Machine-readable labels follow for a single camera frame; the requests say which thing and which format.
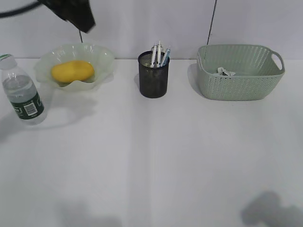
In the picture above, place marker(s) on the grey white pen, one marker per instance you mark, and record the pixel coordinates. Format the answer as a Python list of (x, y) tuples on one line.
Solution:
[(159, 54)]

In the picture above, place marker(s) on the clear water bottle green label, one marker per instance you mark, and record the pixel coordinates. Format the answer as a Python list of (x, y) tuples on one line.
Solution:
[(21, 91)]

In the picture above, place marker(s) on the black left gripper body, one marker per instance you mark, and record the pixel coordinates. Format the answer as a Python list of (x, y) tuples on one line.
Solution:
[(78, 12)]

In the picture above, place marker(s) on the black mesh pen holder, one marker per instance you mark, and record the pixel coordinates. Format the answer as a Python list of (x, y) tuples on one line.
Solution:
[(153, 82)]

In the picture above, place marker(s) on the translucent green wavy plate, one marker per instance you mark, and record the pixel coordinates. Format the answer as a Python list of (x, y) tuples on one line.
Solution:
[(101, 58)]

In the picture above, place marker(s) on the yellow mango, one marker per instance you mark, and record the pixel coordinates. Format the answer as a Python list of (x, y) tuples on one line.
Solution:
[(71, 71)]

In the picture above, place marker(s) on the beige white pen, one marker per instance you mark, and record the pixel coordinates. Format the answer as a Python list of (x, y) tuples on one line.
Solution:
[(153, 55)]

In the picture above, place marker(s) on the waste paper ball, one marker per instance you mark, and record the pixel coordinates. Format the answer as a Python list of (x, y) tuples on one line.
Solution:
[(223, 72)]

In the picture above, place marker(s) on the green plastic woven basket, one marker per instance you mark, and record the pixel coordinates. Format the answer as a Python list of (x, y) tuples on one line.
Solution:
[(256, 72)]

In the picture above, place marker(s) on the grey blue pen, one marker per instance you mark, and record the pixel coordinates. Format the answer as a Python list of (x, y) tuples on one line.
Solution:
[(165, 57)]

